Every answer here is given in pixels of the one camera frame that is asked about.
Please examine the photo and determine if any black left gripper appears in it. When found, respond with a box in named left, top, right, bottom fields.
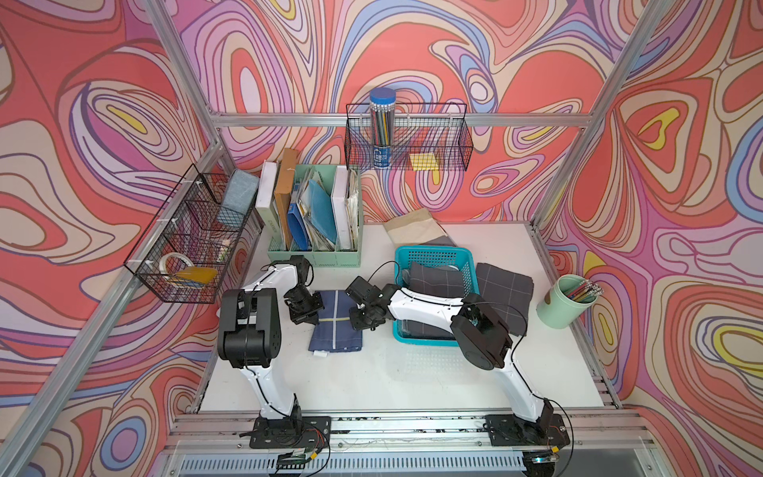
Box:
left=283, top=289, right=324, bottom=325

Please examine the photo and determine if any navy blue cloth yellow stripe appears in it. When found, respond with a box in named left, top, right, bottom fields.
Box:
left=308, top=290, right=363, bottom=354

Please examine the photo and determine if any dark grey grid cloth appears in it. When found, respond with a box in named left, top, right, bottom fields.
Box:
left=399, top=262, right=472, bottom=341
left=476, top=262, right=534, bottom=337

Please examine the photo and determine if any beige and grey cloth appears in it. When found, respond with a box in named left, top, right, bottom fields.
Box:
left=383, top=209, right=455, bottom=246

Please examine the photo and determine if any teal plastic basket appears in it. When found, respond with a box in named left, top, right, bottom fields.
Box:
left=393, top=244, right=479, bottom=348

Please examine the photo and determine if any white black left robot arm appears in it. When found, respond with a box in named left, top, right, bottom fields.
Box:
left=217, top=256, right=324, bottom=419

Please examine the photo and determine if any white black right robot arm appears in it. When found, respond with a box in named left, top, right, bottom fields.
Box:
left=345, top=276, right=554, bottom=435

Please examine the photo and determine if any yellow notepad in left basket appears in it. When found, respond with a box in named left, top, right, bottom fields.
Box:
left=170, top=266, right=218, bottom=288

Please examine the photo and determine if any blue folder in organizer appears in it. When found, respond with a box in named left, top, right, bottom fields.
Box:
left=288, top=178, right=338, bottom=252

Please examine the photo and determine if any mint green file organizer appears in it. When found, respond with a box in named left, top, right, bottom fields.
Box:
left=267, top=165, right=364, bottom=268

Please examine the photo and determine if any white book in organizer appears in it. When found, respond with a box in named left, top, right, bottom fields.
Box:
left=256, top=161, right=279, bottom=231

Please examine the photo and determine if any white tape roll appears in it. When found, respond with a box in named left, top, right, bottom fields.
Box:
left=158, top=252, right=194, bottom=275

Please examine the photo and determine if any grey blue sponge cloth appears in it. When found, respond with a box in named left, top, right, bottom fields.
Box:
left=217, top=170, right=259, bottom=228

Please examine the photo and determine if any brown cardboard folder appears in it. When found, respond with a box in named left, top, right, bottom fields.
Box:
left=274, top=148, right=299, bottom=250

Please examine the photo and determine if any yellow sticky note pad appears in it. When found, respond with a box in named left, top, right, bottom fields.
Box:
left=409, top=152, right=440, bottom=172

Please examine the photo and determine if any green pen cup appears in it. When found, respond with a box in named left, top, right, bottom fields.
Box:
left=536, top=274, right=603, bottom=329

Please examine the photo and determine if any blue capped pencil tube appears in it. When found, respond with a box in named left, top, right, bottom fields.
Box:
left=370, top=87, right=397, bottom=168

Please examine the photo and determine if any black wire basket left wall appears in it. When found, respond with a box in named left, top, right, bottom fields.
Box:
left=123, top=165, right=254, bottom=304

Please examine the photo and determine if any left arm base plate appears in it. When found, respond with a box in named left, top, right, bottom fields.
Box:
left=240, top=417, right=332, bottom=450

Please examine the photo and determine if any black wire basket on back wall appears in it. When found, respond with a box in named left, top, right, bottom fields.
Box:
left=345, top=101, right=474, bottom=172

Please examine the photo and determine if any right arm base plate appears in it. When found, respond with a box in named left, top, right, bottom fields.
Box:
left=483, top=413, right=571, bottom=448

